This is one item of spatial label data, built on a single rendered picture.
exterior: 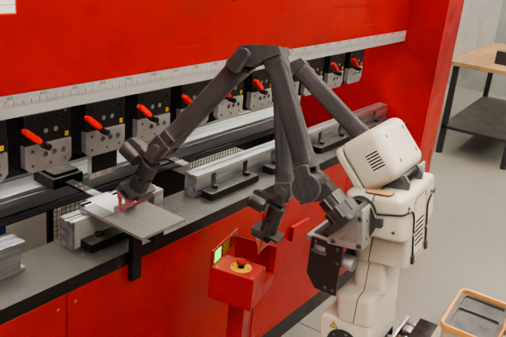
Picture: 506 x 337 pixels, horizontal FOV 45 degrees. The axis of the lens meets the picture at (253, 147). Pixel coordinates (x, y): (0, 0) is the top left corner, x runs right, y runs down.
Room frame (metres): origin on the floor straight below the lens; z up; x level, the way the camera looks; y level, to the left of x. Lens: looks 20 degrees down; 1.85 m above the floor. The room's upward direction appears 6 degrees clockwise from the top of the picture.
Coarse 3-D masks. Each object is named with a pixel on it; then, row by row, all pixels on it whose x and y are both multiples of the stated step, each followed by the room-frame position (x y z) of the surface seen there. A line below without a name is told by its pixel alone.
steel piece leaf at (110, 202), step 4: (108, 196) 1.78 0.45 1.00; (112, 196) 1.79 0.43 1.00; (116, 196) 1.79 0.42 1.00; (96, 200) 1.75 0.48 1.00; (100, 200) 1.75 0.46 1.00; (104, 200) 1.75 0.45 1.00; (108, 200) 1.76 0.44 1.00; (112, 200) 1.76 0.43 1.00; (116, 200) 1.76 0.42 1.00; (124, 200) 1.77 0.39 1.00; (96, 204) 1.72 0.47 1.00; (100, 204) 1.72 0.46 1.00; (104, 204) 1.73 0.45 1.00; (108, 204) 1.73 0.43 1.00; (112, 204) 1.73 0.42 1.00; (116, 204) 1.73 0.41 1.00; (124, 204) 1.71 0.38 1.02; (108, 208) 1.70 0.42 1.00; (112, 208) 1.70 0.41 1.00; (116, 208) 1.68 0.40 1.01; (112, 212) 1.68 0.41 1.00
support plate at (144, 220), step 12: (144, 204) 1.76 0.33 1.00; (96, 216) 1.65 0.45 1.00; (108, 216) 1.65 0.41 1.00; (120, 216) 1.66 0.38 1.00; (132, 216) 1.67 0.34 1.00; (144, 216) 1.68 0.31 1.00; (156, 216) 1.68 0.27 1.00; (168, 216) 1.69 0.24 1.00; (120, 228) 1.59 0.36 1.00; (132, 228) 1.59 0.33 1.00; (144, 228) 1.60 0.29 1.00; (156, 228) 1.61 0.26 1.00; (168, 228) 1.62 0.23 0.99
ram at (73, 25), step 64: (64, 0) 1.61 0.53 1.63; (128, 0) 1.79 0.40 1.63; (192, 0) 2.02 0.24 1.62; (256, 0) 2.31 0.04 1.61; (320, 0) 2.69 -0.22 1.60; (384, 0) 3.22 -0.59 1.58; (0, 64) 1.46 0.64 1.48; (64, 64) 1.61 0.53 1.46; (128, 64) 1.80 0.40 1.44; (192, 64) 2.04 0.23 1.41
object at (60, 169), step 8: (48, 168) 1.88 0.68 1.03; (56, 168) 1.89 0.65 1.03; (64, 168) 1.90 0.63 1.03; (72, 168) 1.90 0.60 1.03; (40, 176) 1.86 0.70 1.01; (48, 176) 1.85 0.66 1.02; (56, 176) 1.85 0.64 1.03; (64, 176) 1.86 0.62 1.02; (72, 176) 1.89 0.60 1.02; (80, 176) 1.91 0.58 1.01; (48, 184) 1.84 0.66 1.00; (56, 184) 1.83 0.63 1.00; (64, 184) 1.86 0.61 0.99; (72, 184) 1.84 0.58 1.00; (80, 184) 1.85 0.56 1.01; (88, 192) 1.80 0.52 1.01; (96, 192) 1.80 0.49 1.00
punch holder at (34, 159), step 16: (48, 112) 1.57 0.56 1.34; (64, 112) 1.61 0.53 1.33; (16, 128) 1.52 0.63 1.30; (32, 128) 1.53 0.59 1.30; (48, 128) 1.57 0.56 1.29; (64, 128) 1.61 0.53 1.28; (16, 144) 1.53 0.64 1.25; (32, 144) 1.52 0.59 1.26; (64, 144) 1.60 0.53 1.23; (16, 160) 1.53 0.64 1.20; (32, 160) 1.52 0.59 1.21; (48, 160) 1.56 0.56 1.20; (64, 160) 1.60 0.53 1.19
